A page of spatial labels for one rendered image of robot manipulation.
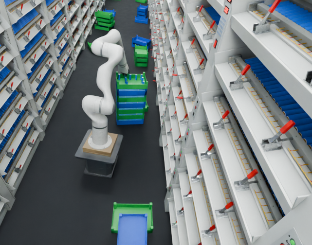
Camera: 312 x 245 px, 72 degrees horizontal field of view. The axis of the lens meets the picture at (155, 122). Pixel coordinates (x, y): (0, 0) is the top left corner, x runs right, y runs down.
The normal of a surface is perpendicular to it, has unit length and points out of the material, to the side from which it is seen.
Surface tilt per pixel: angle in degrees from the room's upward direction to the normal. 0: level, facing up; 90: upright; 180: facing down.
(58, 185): 0
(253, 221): 19
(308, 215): 90
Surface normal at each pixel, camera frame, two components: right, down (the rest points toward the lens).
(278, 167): -0.20, -0.72
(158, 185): 0.13, -0.74
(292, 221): -0.99, -0.06
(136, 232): 0.14, -0.47
